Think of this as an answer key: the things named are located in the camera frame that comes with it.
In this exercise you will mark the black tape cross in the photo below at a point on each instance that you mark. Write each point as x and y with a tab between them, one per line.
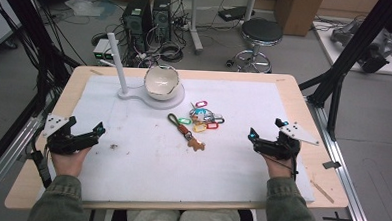
337	219

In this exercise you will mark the white foam mat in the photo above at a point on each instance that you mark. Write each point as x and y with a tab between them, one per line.
168	169

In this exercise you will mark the person's legs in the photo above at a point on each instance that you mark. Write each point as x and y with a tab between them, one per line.
185	220

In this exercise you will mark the person's left hand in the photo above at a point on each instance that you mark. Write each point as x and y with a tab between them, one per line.
68	165

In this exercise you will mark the aluminium rail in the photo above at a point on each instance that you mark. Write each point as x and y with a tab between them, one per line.
8	155
344	177

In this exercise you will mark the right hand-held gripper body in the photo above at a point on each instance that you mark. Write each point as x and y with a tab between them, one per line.
280	147

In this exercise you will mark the small black computer tower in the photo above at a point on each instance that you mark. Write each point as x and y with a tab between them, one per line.
162	17

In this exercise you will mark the white table leg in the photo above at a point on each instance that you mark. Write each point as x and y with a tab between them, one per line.
195	27

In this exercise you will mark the white board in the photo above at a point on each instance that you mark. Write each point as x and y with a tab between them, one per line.
333	49

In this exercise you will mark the black round stool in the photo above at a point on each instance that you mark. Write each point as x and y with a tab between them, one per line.
261	31

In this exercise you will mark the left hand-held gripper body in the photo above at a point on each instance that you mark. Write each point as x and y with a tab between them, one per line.
61	141

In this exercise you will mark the white power supply boxes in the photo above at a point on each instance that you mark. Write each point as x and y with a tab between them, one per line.
101	49

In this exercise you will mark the person's right hand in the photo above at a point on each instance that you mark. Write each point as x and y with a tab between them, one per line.
280	169

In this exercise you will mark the clear plastic bag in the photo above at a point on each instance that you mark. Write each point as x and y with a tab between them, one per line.
85	7

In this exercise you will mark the black metal frame strut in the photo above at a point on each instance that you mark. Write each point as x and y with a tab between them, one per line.
353	47

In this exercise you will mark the brown cardboard box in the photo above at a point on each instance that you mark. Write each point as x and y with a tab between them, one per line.
296	13

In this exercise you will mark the white ceramic bowl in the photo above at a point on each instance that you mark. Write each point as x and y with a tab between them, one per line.
161	82

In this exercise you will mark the black and grey device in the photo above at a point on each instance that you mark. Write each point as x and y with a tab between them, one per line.
375	53

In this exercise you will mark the large black computer tower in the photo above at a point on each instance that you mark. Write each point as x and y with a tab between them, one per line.
136	21

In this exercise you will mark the bunch of keys coloured tags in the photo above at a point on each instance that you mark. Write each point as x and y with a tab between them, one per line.
203	117

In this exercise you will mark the black flat box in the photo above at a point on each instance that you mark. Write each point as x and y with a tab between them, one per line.
235	13

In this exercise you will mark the thin wooden stick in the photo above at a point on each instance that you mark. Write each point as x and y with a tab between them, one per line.
322	191

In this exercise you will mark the black tape piece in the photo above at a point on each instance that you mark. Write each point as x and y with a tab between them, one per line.
331	164

